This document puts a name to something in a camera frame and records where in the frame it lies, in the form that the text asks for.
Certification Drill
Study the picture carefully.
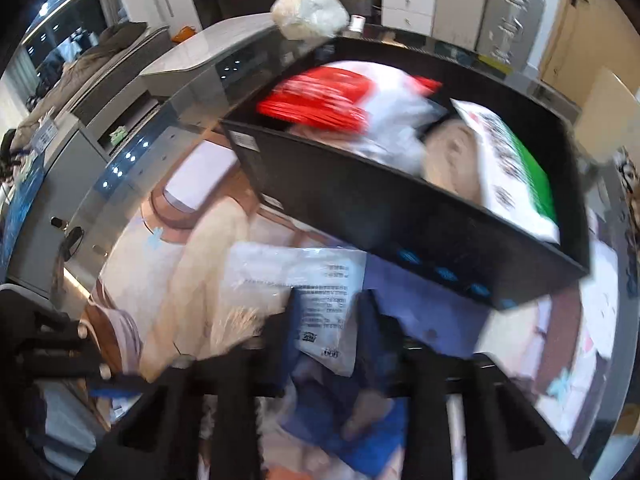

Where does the beige suitcase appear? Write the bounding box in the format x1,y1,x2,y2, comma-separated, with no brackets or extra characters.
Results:
432,0,486,51

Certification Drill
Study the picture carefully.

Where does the anime printed desk mat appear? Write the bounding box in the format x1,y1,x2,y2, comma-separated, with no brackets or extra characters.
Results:
85,141,618,479

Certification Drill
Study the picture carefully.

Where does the white wrapped bundle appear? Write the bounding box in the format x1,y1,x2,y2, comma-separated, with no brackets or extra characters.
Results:
270,0,350,40

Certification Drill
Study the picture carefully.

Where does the green white packet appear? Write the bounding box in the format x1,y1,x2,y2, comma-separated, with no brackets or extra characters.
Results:
452,100,560,244

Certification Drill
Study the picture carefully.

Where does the silver suitcase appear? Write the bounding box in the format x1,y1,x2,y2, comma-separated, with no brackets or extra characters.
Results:
476,0,546,72

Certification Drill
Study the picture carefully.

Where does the red white balloon glue packet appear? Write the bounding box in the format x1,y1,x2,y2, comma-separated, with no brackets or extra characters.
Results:
256,61,446,172

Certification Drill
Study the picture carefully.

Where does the wooden door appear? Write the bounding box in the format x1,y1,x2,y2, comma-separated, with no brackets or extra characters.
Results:
541,0,639,106

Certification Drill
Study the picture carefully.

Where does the white blue plush toy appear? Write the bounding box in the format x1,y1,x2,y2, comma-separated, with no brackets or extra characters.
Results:
281,356,407,478

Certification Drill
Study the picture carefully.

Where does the beige cylindrical trash bin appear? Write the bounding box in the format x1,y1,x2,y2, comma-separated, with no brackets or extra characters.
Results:
574,67,639,167

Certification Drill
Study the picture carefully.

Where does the white printed plastic pouch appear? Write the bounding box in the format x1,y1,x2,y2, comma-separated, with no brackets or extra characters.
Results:
219,242,367,377

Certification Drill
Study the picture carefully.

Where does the grey sofa with blankets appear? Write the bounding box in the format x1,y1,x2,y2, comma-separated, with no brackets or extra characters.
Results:
11,21,172,150

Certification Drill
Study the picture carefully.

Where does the black storage box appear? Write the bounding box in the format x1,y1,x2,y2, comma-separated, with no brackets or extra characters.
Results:
221,37,590,310

